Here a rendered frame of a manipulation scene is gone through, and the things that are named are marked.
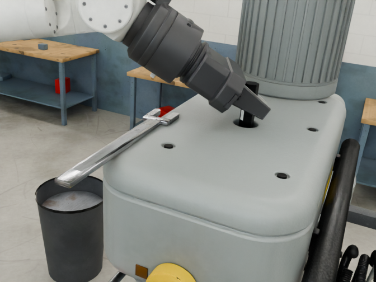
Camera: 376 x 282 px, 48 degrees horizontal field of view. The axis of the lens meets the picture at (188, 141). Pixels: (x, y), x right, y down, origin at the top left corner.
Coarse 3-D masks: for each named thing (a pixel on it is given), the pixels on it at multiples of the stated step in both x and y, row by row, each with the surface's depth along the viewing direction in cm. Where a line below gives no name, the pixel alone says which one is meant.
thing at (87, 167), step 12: (144, 120) 59; (156, 120) 58; (168, 120) 59; (132, 132) 54; (144, 132) 54; (108, 144) 50; (120, 144) 50; (132, 144) 52; (96, 156) 47; (108, 156) 47; (72, 168) 44; (84, 168) 44; (96, 168) 45; (60, 180) 41; (72, 180) 42
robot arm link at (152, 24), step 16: (80, 0) 49; (96, 0) 49; (112, 0) 49; (128, 0) 50; (144, 0) 54; (160, 0) 54; (96, 16) 50; (112, 16) 50; (128, 16) 50; (144, 16) 53; (160, 16) 53; (176, 16) 54; (112, 32) 53; (128, 32) 54; (144, 32) 53; (160, 32) 53; (128, 48) 55; (144, 48) 54; (144, 64) 56
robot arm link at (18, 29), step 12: (0, 0) 52; (12, 0) 52; (0, 12) 52; (12, 12) 52; (24, 12) 52; (0, 24) 52; (12, 24) 52; (24, 24) 53; (0, 36) 54; (12, 36) 54; (24, 36) 54
